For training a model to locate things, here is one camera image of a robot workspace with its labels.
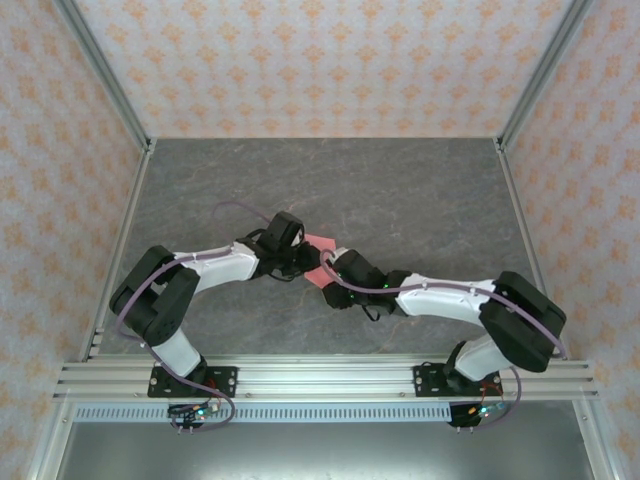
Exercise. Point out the grey metal sheet panel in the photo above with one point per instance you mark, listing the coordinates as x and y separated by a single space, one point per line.
325 455

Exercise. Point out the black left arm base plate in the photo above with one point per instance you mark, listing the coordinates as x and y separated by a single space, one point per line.
225 380

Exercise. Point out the pink paper sheet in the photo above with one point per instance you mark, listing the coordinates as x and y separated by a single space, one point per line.
322 241

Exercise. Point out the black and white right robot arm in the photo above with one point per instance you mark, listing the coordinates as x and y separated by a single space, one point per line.
440 302

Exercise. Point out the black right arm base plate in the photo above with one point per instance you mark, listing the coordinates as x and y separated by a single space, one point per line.
425 382

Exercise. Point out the aluminium mounting rail beam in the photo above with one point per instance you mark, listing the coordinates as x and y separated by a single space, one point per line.
325 380

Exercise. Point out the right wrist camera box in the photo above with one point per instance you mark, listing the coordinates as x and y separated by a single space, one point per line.
341 252

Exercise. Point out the short aluminium frame post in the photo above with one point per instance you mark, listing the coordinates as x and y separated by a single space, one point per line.
593 445
50 445

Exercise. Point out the aluminium side rail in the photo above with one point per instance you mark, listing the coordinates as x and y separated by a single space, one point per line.
136 190
513 190

